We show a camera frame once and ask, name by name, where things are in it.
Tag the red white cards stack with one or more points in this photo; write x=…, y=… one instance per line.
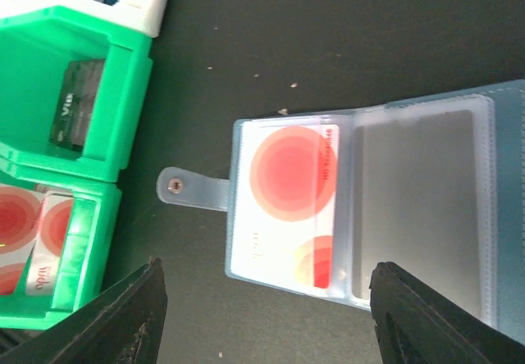
x=33, y=230

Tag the green front bin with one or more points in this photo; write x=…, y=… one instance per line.
x=84, y=254

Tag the blue card holder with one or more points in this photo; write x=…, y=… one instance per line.
x=434, y=184

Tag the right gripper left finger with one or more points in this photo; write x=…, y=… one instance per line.
x=124, y=324

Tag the green bin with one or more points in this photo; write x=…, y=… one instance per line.
x=84, y=254
x=36, y=49

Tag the black vip cards stack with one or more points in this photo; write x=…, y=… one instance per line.
x=76, y=103

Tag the red white card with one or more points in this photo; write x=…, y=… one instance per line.
x=285, y=204

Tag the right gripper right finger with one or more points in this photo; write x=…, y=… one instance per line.
x=416, y=324

